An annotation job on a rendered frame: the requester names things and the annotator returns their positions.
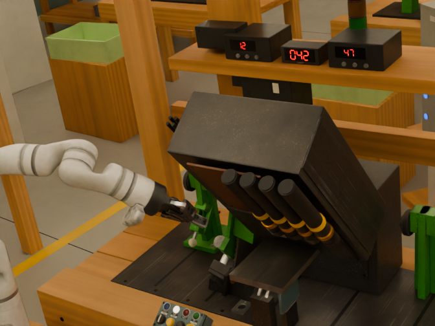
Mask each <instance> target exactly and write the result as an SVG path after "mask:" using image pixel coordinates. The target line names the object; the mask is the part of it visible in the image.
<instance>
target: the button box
mask: <svg viewBox="0 0 435 326"><path fill-rule="evenodd" d="M166 303H169V302H167V301H163V303H162V305H161V307H160V309H159V312H158V314H157V316H158V315H160V314H162V315H164V317H165V320H164V322H163V323H157V321H156V319H155V321H154V323H153V326H167V324H166V320H167V319H168V318H173V319H174V324H173V325H172V326H176V323H177V322H178V321H182V322H183V323H184V326H187V325H188V324H189V323H192V324H193V325H194V326H211V325H212V322H213V320H212V319H211V318H209V317H208V316H207V315H206V314H204V313H202V312H198V311H196V310H192V309H188V308H186V307H182V306H179V305H176V304H173V303H169V304H170V308H169V309H167V310H165V309H164V305H165V304H166ZM176 306H178V307H179V312H177V313H175V312H174V311H173V308H174V307H176ZM185 309H188V310H189V315H187V316H184V315H183V311H184V310H185ZM195 312H198V313H199V317H198V319H194V318H193V315H194V313H195ZM156 318H157V317H156Z"/></svg>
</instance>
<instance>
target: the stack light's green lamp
mask: <svg viewBox="0 0 435 326"><path fill-rule="evenodd" d="M348 21H349V28H350V29H354V30H357V29H362V28H367V17H364V18H360V19H350V18H348Z"/></svg>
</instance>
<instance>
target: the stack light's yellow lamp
mask: <svg viewBox="0 0 435 326"><path fill-rule="evenodd" d="M348 17H349V18H350V19H360V18H364V17H366V0H365V1H363V2H360V3H349V2H348Z"/></svg>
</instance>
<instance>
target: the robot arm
mask: <svg viewBox="0 0 435 326"><path fill-rule="evenodd" d="M97 157H98V150H97V148H96V146H95V145H94V144H92V143H91V142H89V141H87V140H82V139H71V140H65V141H61V142H55V143H51V144H47V145H40V144H12V145H9V146H5V147H1V148H0V175H28V176H38V177H47V176H49V175H51V174H52V173H53V171H54V170H55V169H56V168H57V167H58V166H59V165H60V167H59V170H58V175H59V177H60V178H61V180H62V181H63V182H64V183H65V184H66V185H68V186H71V187H74V188H80V189H85V190H92V191H98V192H101V193H105V194H107V195H110V196H112V197H114V198H116V199H118V200H120V201H122V202H123V203H125V204H127V205H128V206H130V208H129V210H128V212H127V213H126V214H125V216H123V218H122V224H124V225H126V226H128V227H131V226H135V225H137V224H140V223H141V222H142V220H143V218H144V215H145V214H147V215H149V216H154V215H155V214H157V213H158V212H161V217H162V218H166V219H171V220H174V221H179V222H181V223H183V222H186V223H189V222H191V223H192V224H194V225H196V226H199V227H201V228H206V227H207V224H208V219H207V218H205V217H203V216H201V215H199V214H197V213H196V211H197V210H196V208H195V207H194V206H193V205H192V204H191V203H190V202H189V201H188V200H186V199H183V202H181V201H179V199H177V198H175V197H169V196H167V193H166V192H167V189H166V186H164V185H162V184H159V183H158V182H155V181H154V180H151V179H149V178H148V177H145V176H144V175H140V174H138V173H135V172H132V171H130V170H128V169H126V168H124V167H122V166H120V165H118V164H115V163H110V164H108V165H107V166H106V167H105V169H104V170H103V172H102V173H101V174H98V173H93V169H94V166H95V163H96V160H97ZM0 326H30V323H29V320H28V317H27V313H26V310H25V307H24V304H23V301H22V298H21V294H20V292H19V289H18V286H17V283H16V279H15V277H14V273H13V270H12V265H11V262H10V258H9V254H8V250H7V247H6V245H5V244H4V242H3V241H2V240H0Z"/></svg>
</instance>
